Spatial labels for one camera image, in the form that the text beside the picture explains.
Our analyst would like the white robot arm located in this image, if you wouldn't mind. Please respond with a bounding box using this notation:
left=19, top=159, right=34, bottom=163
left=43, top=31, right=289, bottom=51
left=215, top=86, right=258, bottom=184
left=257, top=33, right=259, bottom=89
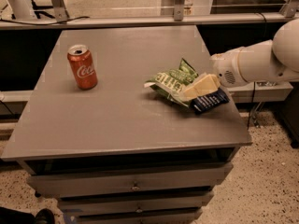
left=178, top=19, right=299, bottom=102

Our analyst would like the grey drawer cabinet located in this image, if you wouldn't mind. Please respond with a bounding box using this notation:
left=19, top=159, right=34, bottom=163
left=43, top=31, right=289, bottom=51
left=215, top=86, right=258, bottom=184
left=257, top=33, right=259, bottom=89
left=3, top=26, right=250, bottom=224

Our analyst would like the black cable on railing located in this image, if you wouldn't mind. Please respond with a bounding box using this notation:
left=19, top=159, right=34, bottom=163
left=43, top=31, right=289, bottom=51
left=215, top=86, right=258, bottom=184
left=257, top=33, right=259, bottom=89
left=0, top=15, right=91, bottom=26

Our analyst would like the blue rxbar blueberry wrapper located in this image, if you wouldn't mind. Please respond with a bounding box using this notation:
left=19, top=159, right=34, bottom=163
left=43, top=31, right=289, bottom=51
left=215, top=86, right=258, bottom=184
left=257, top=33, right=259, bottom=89
left=190, top=88, right=230, bottom=114

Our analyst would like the grey metal railing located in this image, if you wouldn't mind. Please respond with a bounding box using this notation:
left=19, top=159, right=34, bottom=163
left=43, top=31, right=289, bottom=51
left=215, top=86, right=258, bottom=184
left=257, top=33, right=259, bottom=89
left=1, top=0, right=298, bottom=29

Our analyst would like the red Coca-Cola can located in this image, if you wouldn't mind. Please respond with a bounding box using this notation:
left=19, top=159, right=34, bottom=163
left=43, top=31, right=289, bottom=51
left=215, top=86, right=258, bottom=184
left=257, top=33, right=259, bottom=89
left=67, top=44, right=98, bottom=90

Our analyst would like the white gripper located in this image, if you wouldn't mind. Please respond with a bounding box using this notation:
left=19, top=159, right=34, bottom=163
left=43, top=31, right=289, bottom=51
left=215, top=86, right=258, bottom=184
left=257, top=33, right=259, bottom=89
left=179, top=47, right=248, bottom=101

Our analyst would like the white pipe top left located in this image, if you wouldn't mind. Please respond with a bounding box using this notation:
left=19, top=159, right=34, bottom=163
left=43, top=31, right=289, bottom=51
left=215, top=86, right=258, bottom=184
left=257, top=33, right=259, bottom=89
left=7, top=0, right=36, bottom=20

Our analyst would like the black shoe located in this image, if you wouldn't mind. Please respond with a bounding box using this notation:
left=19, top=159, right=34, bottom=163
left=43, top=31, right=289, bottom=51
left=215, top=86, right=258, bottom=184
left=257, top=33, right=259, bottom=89
left=33, top=208, right=55, bottom=224

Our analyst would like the green jalapeno chip bag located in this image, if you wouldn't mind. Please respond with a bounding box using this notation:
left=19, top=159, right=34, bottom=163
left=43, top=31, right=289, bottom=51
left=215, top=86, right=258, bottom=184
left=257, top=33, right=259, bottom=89
left=144, top=59, right=199, bottom=107

